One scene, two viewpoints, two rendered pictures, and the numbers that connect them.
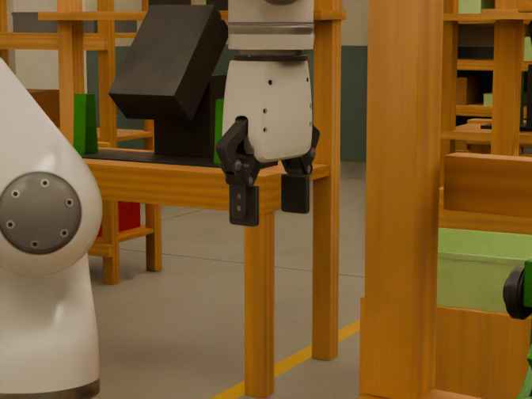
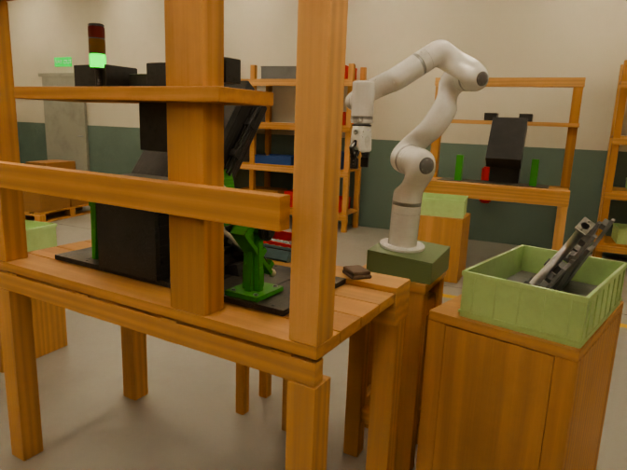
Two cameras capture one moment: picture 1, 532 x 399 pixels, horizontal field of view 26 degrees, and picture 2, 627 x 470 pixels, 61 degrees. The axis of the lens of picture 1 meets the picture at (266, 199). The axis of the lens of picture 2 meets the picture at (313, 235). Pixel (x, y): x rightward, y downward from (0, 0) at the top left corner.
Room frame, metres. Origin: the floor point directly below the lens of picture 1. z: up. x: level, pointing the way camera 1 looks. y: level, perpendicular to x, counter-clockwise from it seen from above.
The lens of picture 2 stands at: (3.20, -0.32, 1.46)
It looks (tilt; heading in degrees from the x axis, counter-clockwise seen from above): 12 degrees down; 176
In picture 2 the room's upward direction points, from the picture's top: 2 degrees clockwise
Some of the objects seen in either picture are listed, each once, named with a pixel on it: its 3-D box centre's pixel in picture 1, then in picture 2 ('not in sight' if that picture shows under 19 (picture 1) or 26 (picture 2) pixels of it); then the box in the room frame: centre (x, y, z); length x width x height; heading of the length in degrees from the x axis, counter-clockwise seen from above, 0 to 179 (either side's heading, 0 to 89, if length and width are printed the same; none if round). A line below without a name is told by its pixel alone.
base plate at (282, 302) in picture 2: not in sight; (193, 268); (1.21, -0.63, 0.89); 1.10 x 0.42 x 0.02; 56
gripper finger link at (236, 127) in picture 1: (243, 139); not in sight; (1.11, 0.02, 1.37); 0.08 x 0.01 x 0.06; 146
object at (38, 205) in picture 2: not in sight; (48, 188); (-4.62, -3.59, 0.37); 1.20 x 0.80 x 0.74; 159
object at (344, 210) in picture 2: not in sight; (259, 145); (-4.69, -0.58, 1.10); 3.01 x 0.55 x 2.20; 61
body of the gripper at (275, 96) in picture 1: (270, 102); (360, 137); (1.15, 0.00, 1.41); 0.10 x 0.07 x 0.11; 146
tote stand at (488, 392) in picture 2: not in sight; (519, 397); (1.30, 0.67, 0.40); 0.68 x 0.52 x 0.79; 136
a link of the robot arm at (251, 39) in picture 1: (271, 39); (361, 120); (1.15, -0.01, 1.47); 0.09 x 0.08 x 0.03; 146
